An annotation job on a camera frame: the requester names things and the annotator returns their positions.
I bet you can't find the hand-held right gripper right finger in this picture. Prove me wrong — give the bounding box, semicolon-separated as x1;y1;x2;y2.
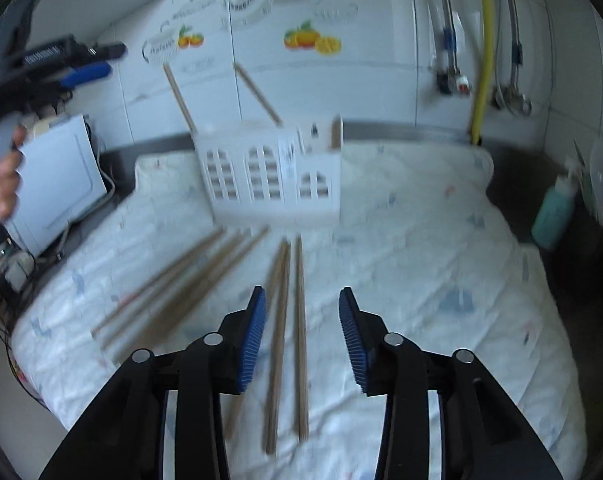
338;286;565;480

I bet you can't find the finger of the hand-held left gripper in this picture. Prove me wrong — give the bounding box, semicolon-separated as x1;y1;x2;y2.
56;62;113;90
78;41;128;61

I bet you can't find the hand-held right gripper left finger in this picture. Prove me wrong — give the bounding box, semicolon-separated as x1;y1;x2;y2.
38;286;268;480

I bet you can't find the brown wooden chopstick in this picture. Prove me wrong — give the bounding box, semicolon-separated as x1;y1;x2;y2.
108;229;259;357
101;230;249;351
294;235;309;443
234;62;283;126
162;63;198;135
114;225;272;363
264;239;292;456
224;240;289;438
91;227;227;338

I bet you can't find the white house-shaped utensil holder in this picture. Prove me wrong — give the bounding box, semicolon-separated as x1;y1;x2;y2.
191;119;343;228

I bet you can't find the person's left hand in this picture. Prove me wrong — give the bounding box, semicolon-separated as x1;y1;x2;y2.
0;127;24;222

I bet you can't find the white quilted printed mat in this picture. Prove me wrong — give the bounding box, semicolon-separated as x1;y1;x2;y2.
8;142;589;480

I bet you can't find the white box appliance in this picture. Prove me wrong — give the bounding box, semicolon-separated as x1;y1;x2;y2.
1;114;109;256

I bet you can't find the teal bottle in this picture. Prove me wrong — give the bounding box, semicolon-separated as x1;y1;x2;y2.
530;160;581;252

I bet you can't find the metal valve with red mark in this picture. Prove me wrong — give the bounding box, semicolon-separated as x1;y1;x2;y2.
433;66;473;97

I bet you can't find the yellow pipe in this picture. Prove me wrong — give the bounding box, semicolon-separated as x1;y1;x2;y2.
469;0;495;147

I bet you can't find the white wall shelf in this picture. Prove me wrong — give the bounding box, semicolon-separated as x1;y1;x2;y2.
31;0;174;56

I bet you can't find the grey cable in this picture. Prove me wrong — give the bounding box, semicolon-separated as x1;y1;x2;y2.
86;120;118;198

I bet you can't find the black cable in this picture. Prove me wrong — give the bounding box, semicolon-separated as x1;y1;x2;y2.
0;270;44;403

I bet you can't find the braided metal hose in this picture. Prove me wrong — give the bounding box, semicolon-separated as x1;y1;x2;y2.
498;0;527;91
430;0;457;73

